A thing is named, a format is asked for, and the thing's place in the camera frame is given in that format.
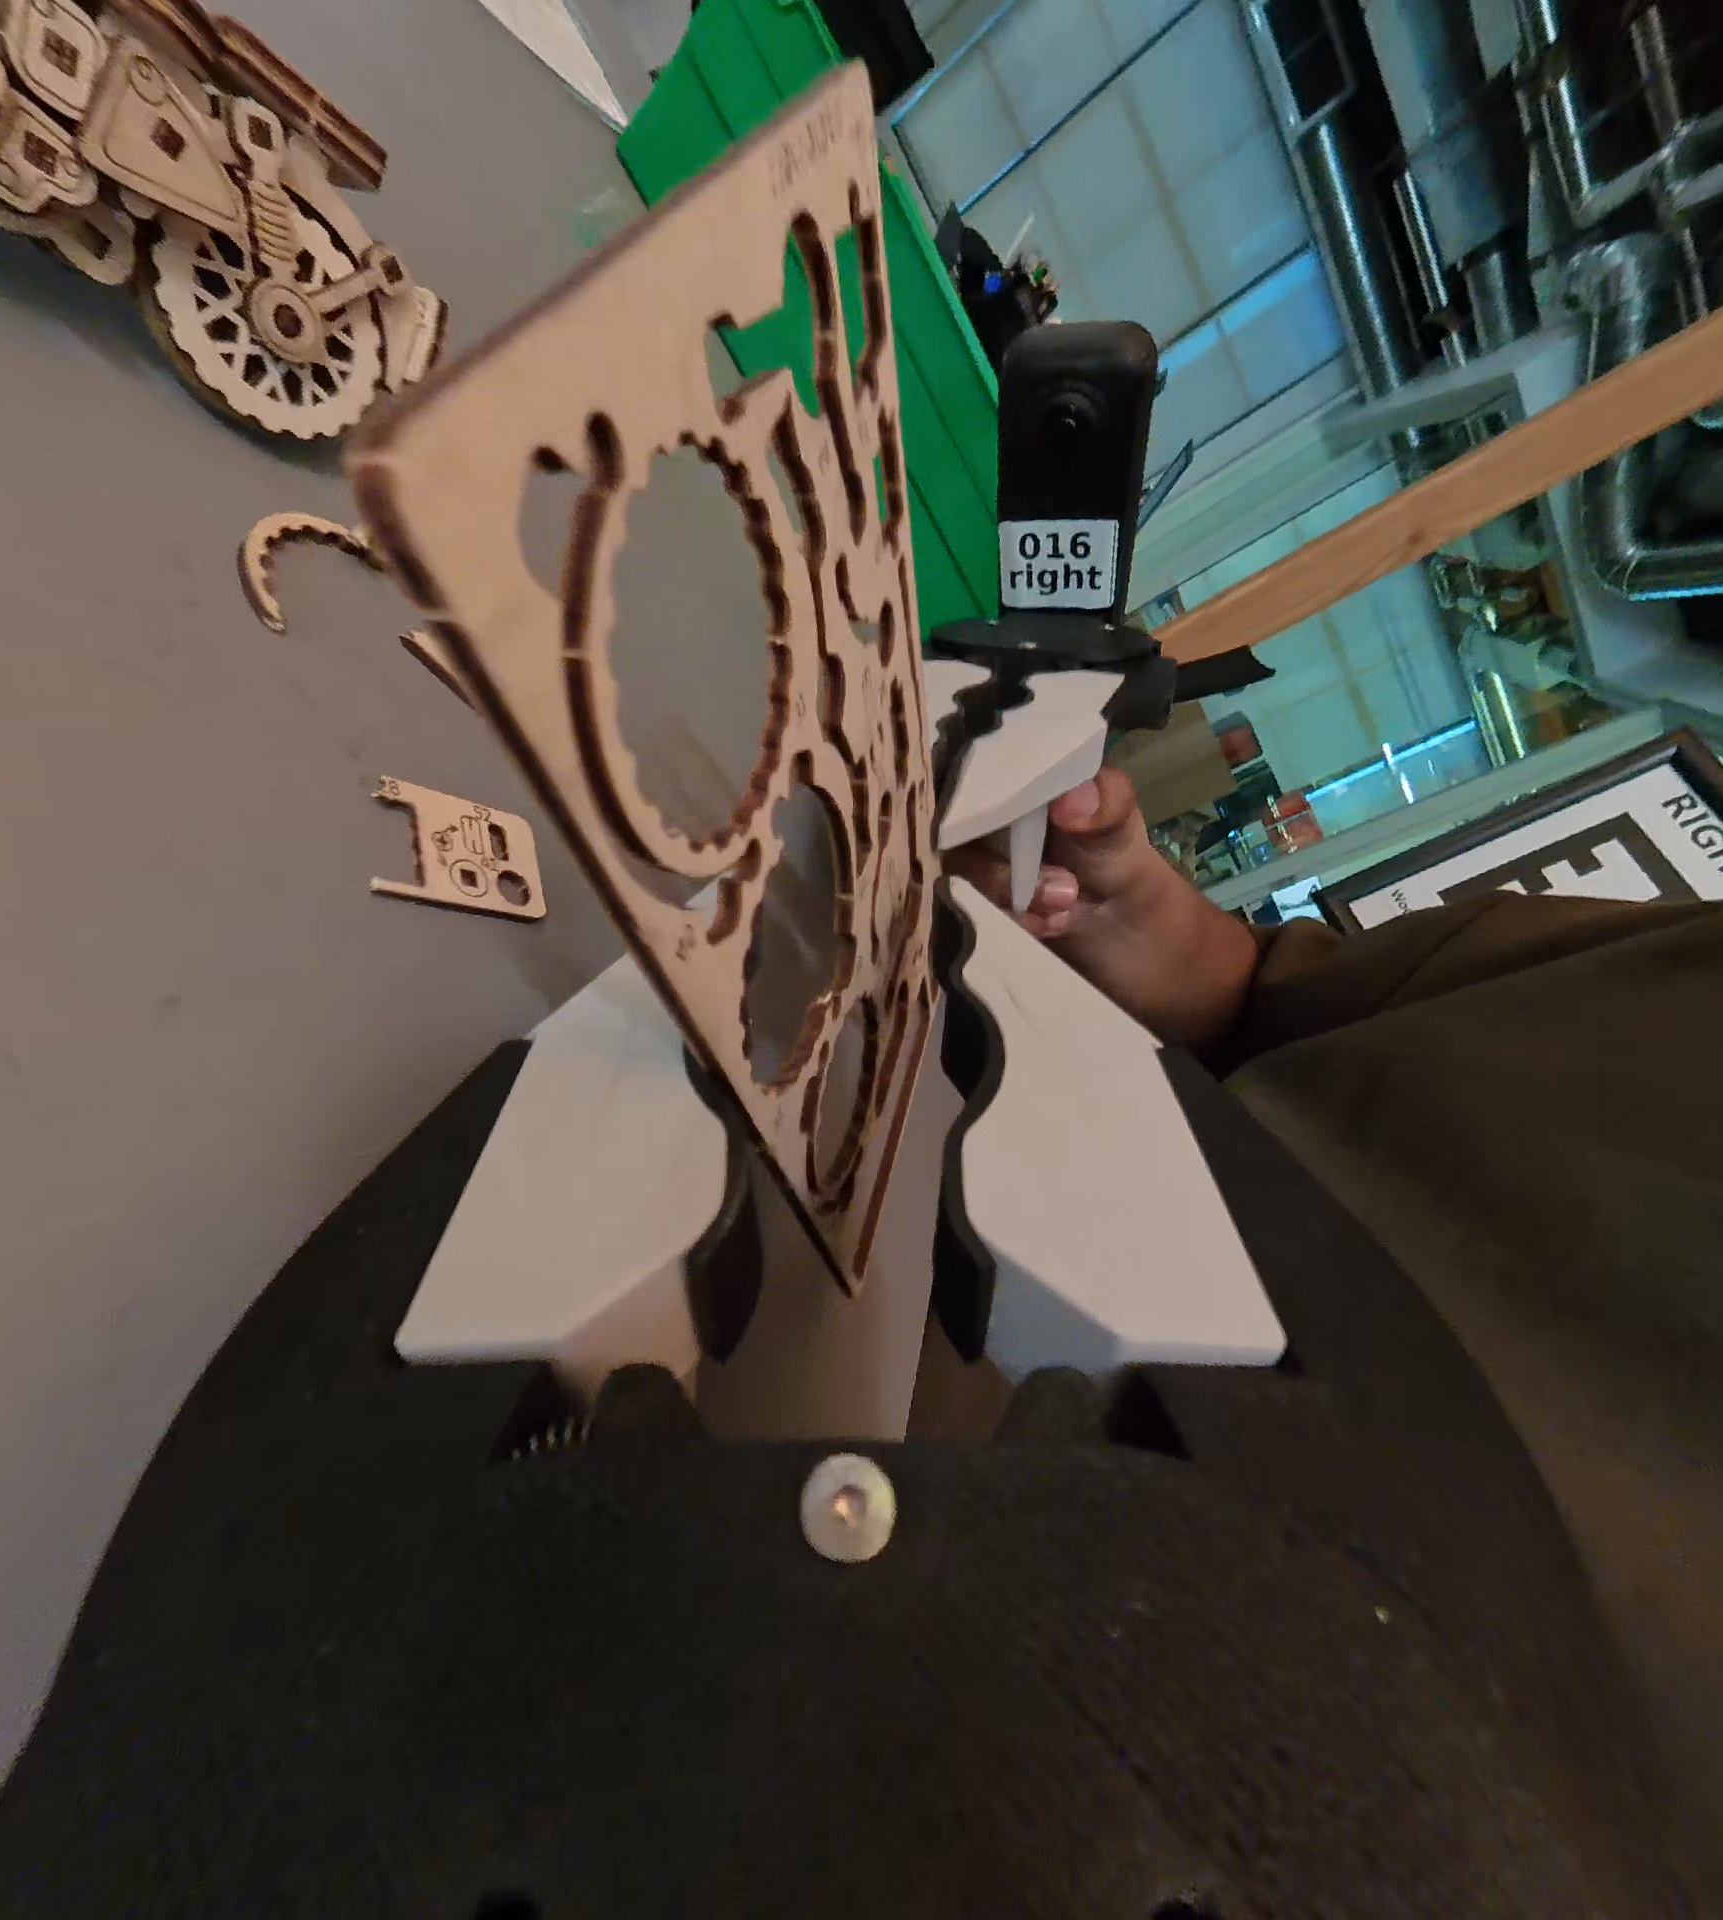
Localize wooden motorcycle model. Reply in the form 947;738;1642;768
0;0;449;443

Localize silver ventilation duct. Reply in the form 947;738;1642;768
1556;231;1723;605

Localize rectangular wooden piece square holes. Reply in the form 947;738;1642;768
399;626;485;709

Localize curved toothed wooden piece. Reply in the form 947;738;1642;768
233;505;389;635

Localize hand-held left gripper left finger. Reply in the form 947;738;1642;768
395;960;767;1398

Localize wooden beam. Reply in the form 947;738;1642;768
1156;254;1723;666

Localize notched wooden piece round holes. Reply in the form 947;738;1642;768
369;775;551;924

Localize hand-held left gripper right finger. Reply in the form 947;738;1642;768
933;876;1286;1389

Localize black framed white sign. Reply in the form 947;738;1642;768
1314;730;1723;936

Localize person's right forearm olive sleeve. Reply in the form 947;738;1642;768
1202;887;1723;1920

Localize wooden laser-cut puzzle sheet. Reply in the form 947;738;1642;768
345;59;945;1300

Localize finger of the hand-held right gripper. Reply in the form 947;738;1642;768
933;660;1114;845

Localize person's right hand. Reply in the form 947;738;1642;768
951;763;1260;1079

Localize green plastic bin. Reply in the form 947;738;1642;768
615;0;1008;630

